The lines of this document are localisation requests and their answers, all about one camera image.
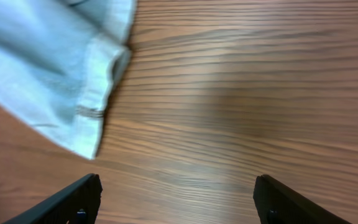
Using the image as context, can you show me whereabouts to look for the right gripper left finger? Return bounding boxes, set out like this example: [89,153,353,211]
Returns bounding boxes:
[4,174,103,224]

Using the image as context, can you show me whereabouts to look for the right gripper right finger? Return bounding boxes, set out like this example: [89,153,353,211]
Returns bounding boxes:
[253,174,350,224]

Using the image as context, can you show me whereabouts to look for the light blue denim shorts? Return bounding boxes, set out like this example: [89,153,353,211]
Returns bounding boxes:
[0,0,137,159]

